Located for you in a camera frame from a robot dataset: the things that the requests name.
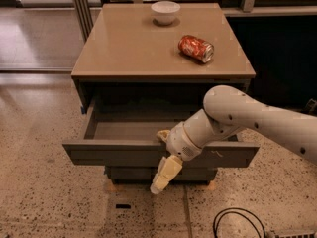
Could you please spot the grey top drawer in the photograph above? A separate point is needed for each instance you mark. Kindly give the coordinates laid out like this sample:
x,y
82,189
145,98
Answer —
x,y
126,136

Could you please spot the grey bottom drawer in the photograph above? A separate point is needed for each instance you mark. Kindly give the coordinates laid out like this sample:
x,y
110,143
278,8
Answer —
x,y
137,174

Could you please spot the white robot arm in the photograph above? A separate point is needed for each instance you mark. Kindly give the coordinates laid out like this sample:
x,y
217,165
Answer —
x,y
226,111

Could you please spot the grey drawer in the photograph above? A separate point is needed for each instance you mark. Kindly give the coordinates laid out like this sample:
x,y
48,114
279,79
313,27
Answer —
x,y
126,136
137,174

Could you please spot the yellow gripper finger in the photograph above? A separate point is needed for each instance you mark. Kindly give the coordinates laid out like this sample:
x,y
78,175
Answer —
x,y
163,135
168,169

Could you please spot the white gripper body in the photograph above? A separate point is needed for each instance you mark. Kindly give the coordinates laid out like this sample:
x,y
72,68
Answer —
x,y
179,140

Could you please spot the grey drawer cabinet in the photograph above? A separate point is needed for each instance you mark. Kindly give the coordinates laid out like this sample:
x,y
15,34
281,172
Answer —
x,y
130,58

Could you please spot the white ceramic bowl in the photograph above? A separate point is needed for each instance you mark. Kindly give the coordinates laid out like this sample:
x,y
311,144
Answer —
x,y
164,12

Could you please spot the red soda can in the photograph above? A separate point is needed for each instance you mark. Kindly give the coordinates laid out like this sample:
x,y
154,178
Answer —
x,y
196,48

